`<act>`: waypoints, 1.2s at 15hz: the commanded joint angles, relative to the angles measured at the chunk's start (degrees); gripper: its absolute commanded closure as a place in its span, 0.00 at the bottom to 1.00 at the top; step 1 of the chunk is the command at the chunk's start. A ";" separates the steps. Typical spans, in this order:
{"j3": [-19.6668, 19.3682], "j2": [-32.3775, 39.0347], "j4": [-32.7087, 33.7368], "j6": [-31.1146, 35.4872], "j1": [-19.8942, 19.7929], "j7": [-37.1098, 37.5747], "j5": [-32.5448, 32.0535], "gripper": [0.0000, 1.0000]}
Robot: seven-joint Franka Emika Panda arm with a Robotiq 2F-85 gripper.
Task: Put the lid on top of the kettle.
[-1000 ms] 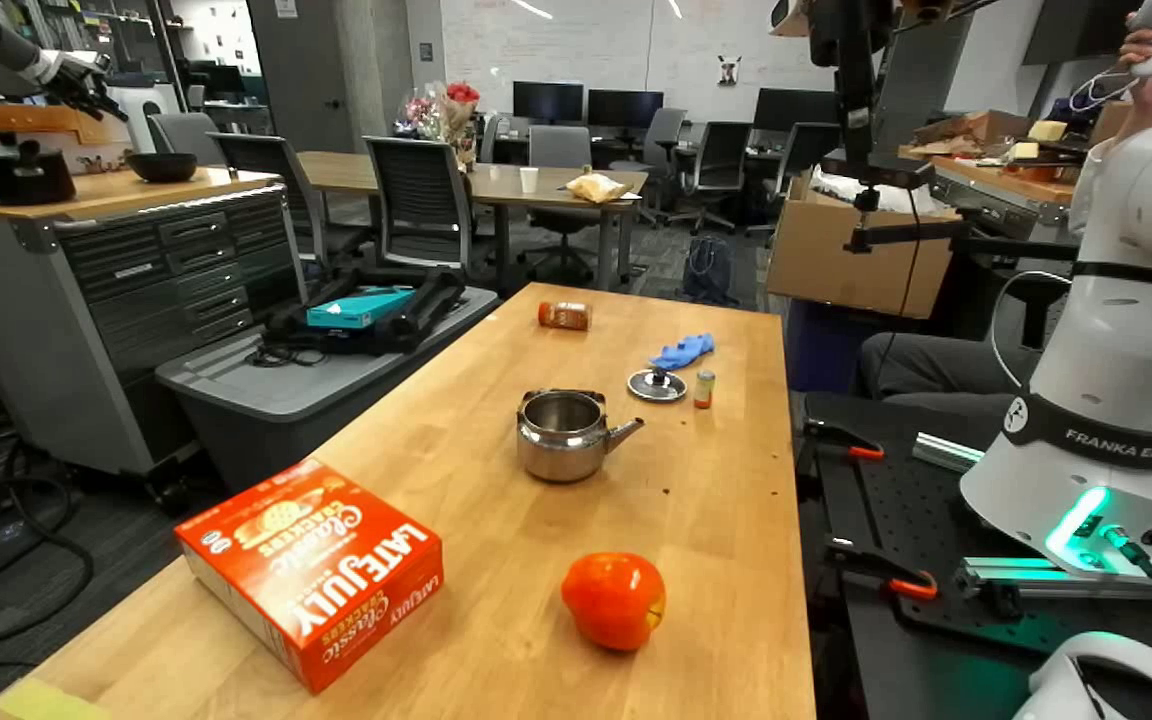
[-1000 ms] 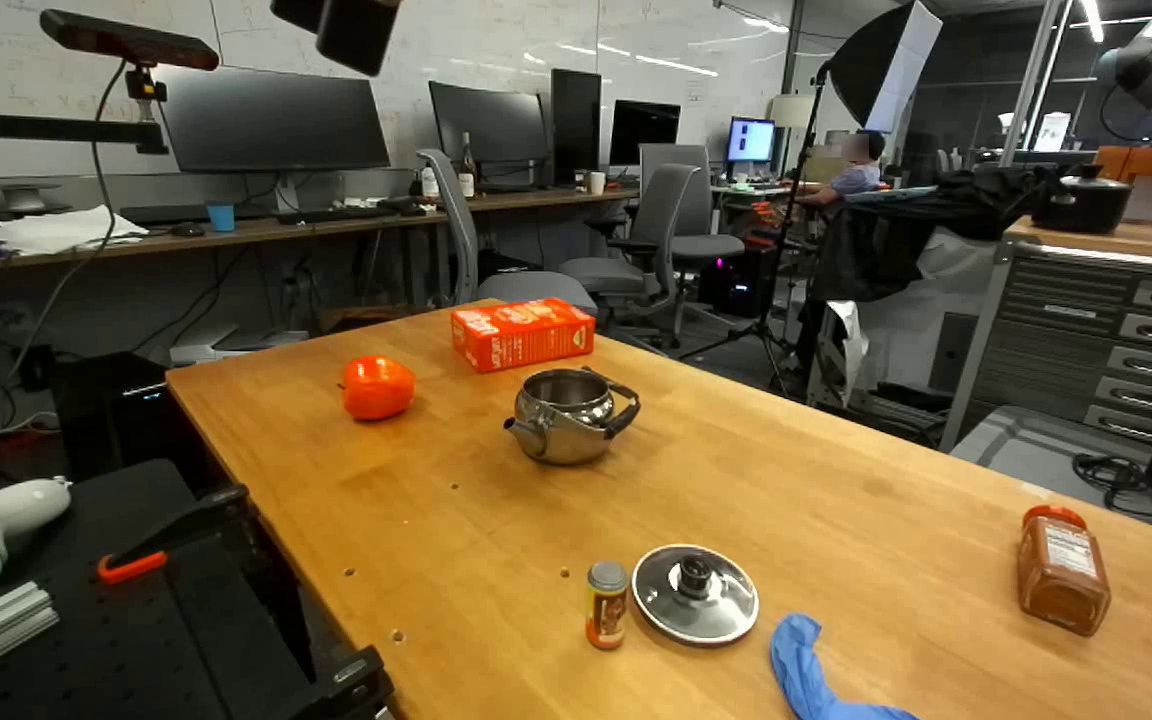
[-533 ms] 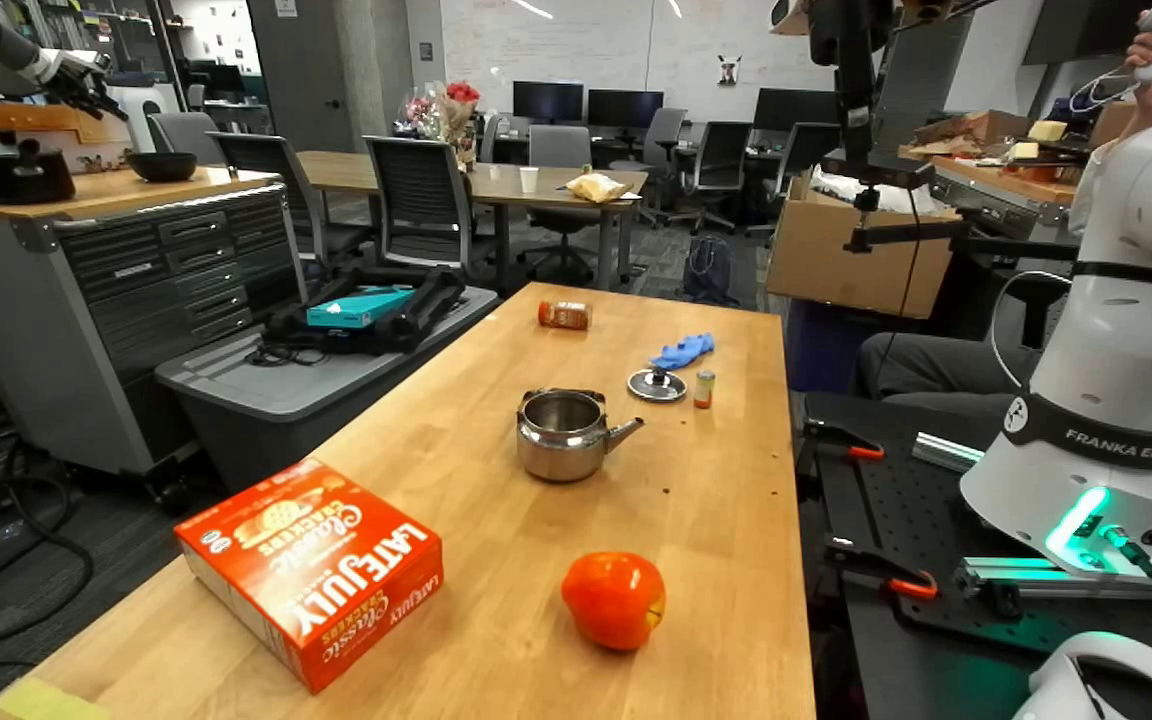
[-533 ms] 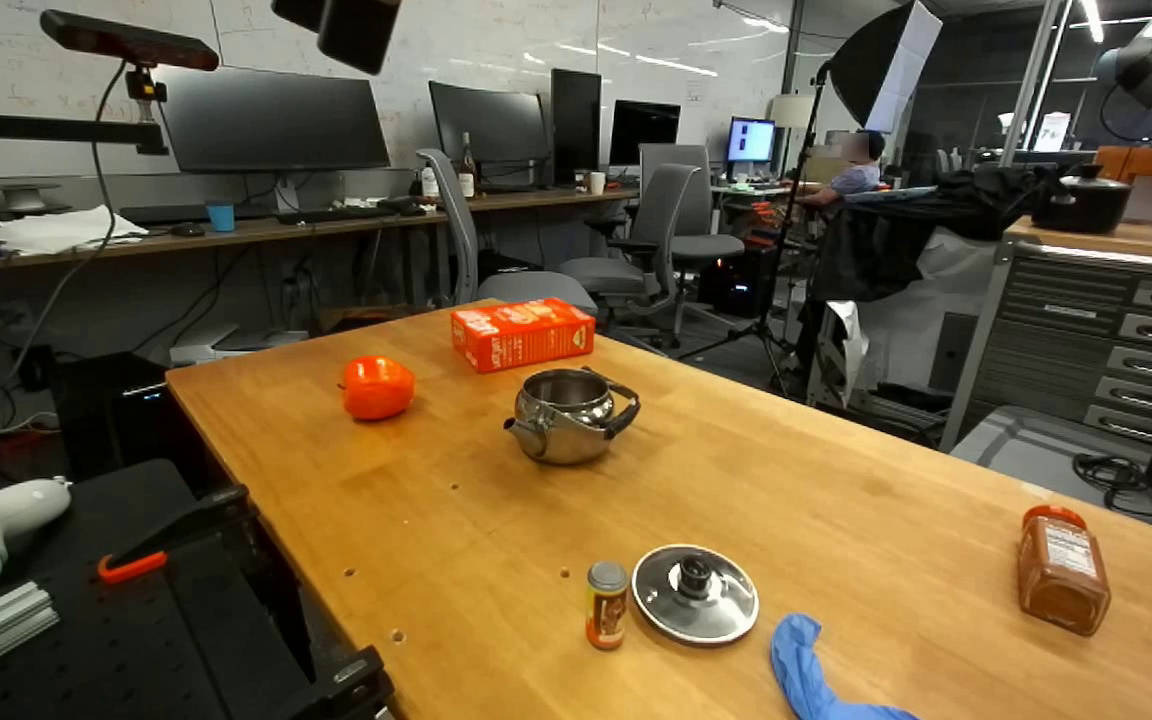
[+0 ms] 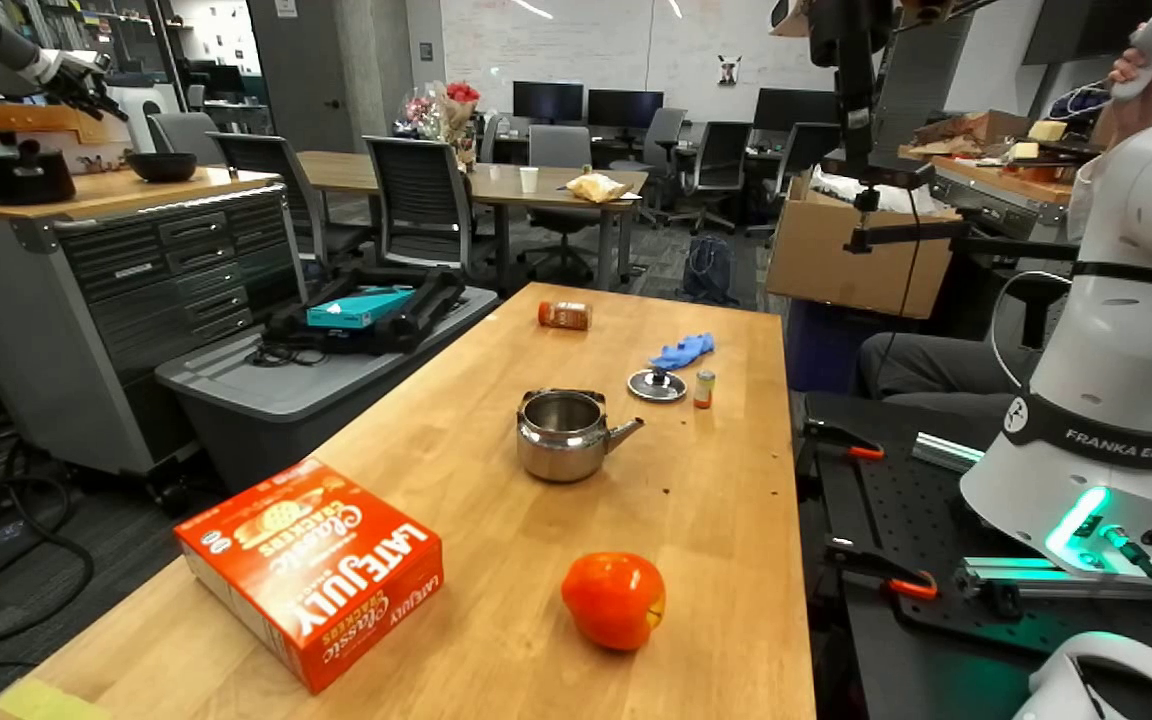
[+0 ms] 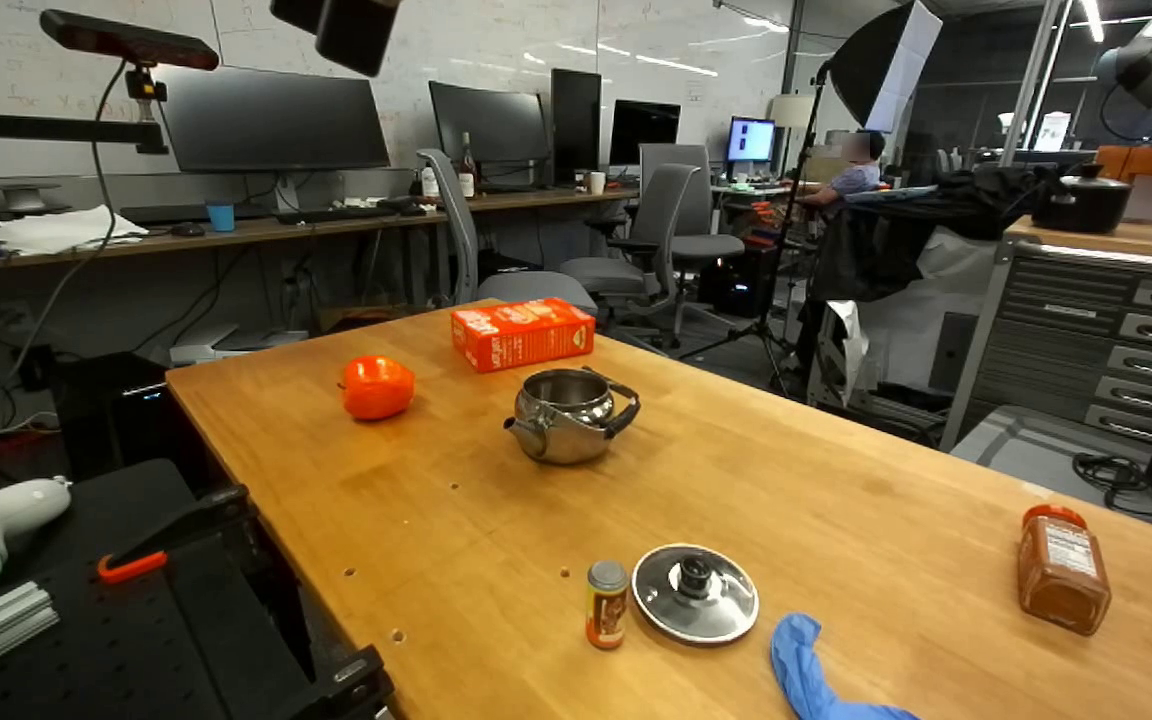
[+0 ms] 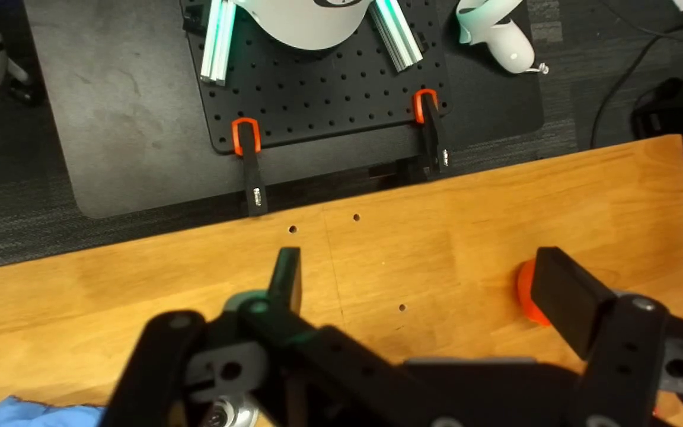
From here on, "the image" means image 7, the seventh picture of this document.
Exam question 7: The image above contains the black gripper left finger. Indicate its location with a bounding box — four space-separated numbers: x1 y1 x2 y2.
100 244 407 427

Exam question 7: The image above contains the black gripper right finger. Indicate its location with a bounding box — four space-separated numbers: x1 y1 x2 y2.
530 244 683 427

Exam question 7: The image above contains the orange handled black clamp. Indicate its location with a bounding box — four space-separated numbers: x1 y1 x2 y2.
407 85 452 181
228 113 271 219

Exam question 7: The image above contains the aluminium extrusion bar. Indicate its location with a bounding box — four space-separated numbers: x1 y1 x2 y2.
196 0 239 87
369 0 426 72

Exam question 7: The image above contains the black robot stand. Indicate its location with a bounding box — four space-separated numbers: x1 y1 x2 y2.
21 0 547 221

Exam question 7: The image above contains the orange toy tomato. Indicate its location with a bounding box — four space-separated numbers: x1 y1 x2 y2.
512 257 554 329

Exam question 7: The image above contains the white VR controller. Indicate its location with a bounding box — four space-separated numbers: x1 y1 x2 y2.
452 0 552 77

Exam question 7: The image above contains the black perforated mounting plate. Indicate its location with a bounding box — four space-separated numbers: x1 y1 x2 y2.
179 0 456 156

